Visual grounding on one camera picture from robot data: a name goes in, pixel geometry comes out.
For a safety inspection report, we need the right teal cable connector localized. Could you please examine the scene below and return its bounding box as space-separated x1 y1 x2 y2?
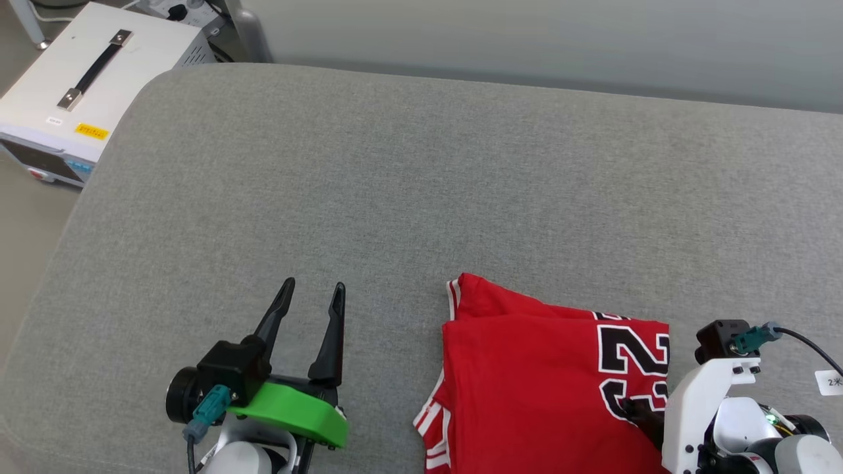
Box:
729 323 784 357

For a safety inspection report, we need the grey partition panel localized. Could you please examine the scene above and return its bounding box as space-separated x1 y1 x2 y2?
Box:
240 0 843 115

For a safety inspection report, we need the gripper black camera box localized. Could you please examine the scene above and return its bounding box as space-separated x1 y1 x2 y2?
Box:
694 320 752 365
196 334 271 408

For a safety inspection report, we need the red white basketball jersey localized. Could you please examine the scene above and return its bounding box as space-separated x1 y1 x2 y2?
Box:
414 273 672 474

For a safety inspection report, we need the white power strip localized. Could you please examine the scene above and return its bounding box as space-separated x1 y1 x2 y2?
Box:
134 0 229 31

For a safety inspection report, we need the teal cable connector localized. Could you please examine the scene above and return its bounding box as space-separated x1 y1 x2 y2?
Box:
182 385 233 444
729 323 784 357

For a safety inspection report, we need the black carry handle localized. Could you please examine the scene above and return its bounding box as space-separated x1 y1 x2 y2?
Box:
57 30 134 111

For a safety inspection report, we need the left teal cable connector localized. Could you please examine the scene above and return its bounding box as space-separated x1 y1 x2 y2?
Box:
182 385 233 444

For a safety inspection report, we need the right gripper black camera box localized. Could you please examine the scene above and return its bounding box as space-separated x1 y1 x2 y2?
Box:
694 320 752 365

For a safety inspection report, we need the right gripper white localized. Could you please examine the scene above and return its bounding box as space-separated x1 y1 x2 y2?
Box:
619 358 763 474

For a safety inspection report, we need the right cable white paper tag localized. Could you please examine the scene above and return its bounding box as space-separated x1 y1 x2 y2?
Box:
814 369 843 397

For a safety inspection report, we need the grey fabric sofa cushion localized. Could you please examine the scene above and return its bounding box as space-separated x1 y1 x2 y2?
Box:
0 63 843 474

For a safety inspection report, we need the grey partition post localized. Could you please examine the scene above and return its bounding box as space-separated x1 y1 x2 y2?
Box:
220 0 273 65

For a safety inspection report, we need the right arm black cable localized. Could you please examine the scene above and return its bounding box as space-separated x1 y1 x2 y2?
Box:
773 327 843 380

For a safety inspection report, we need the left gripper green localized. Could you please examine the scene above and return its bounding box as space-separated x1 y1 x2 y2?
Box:
227 277 350 451

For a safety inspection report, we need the left gripper black camera box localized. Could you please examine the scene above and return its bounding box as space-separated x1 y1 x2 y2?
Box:
196 334 271 408

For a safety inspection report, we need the white power supply box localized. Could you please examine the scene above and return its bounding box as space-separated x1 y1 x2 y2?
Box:
0 2 219 190

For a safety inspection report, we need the white table leg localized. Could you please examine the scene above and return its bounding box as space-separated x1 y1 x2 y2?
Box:
7 0 51 51

